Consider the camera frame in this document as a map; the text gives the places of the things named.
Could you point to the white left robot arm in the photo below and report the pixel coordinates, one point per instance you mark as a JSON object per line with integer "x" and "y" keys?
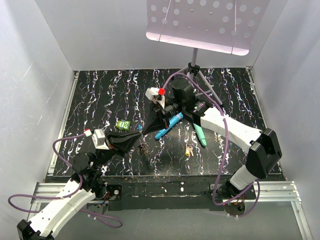
{"x": 85, "y": 185}

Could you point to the green toy microphone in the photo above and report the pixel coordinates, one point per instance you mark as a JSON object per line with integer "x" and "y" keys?
{"x": 200, "y": 134}

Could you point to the aluminium frame right rail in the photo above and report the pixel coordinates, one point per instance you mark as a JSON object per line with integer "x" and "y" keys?
{"x": 286, "y": 192}

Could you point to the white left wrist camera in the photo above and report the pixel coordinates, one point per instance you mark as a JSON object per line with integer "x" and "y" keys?
{"x": 99, "y": 140}

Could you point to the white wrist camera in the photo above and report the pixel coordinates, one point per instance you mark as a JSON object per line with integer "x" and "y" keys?
{"x": 156, "y": 95}
{"x": 99, "y": 140}

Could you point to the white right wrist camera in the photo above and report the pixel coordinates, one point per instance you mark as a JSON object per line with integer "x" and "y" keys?
{"x": 156, "y": 95}

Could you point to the black table front rail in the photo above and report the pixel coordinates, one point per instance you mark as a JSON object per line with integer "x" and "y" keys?
{"x": 160, "y": 192}

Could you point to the aluminium frame left rail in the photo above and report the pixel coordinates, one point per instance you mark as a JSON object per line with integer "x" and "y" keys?
{"x": 50, "y": 160}

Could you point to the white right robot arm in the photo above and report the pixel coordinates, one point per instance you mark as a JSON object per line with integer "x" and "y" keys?
{"x": 261, "y": 146}

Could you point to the green monster key tag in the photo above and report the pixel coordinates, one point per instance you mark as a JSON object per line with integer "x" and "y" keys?
{"x": 123, "y": 125}

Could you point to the pink perforated music stand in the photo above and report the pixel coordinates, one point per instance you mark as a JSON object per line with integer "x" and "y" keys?
{"x": 225, "y": 26}

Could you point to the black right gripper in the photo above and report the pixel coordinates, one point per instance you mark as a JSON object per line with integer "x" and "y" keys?
{"x": 154, "y": 122}

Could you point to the aluminium frame rail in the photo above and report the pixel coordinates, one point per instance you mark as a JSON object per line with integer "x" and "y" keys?
{"x": 50, "y": 160}
{"x": 286, "y": 192}

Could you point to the orange capped key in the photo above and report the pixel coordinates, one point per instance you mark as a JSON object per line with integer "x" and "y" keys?
{"x": 189, "y": 151}

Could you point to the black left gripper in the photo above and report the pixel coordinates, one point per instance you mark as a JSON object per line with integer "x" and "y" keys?
{"x": 123, "y": 141}

